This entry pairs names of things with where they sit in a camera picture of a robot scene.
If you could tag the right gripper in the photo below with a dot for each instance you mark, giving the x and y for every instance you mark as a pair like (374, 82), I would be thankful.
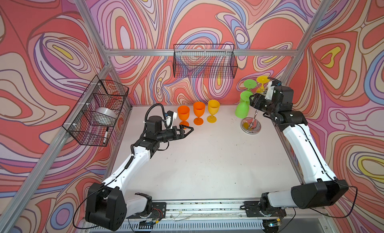
(256, 101)

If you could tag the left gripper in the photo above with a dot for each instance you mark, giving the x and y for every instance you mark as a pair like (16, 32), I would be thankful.
(180, 132)

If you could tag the orange wine glass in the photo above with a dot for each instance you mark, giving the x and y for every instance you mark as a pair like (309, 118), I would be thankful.
(183, 114)
(199, 109)

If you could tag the yellow wine glass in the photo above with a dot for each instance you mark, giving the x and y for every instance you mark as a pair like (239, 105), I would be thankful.
(262, 81)
(213, 108)

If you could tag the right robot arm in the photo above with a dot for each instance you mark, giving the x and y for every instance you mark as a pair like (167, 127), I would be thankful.
(321, 187)

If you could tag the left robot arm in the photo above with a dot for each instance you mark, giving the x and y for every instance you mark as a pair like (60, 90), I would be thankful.
(106, 203)

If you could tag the left green wine glass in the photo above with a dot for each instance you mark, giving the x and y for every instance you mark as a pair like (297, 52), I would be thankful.
(242, 109)

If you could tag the green wine glass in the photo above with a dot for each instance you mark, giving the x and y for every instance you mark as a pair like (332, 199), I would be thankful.
(242, 109)
(250, 84)

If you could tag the right green wine glass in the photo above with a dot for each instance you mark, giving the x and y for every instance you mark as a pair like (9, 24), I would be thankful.
(250, 84)

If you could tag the chrome wine glass rack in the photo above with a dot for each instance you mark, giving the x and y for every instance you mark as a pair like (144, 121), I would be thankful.
(251, 125)

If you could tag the black marker pen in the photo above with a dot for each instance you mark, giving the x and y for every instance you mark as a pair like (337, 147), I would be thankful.
(106, 136)

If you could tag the silver tape roll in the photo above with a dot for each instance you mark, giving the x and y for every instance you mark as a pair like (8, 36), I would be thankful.
(105, 116)

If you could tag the back black wire basket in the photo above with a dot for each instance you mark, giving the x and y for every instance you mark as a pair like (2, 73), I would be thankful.
(204, 60)

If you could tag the black wire basket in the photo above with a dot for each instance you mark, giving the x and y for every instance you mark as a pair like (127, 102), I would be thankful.
(100, 106)
(204, 60)

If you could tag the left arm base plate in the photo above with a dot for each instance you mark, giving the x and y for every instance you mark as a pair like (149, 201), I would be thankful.
(156, 212)

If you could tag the left black wire basket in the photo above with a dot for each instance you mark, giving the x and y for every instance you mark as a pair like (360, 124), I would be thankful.
(100, 106)

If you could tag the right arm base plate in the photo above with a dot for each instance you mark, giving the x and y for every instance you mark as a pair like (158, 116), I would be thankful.
(255, 207)

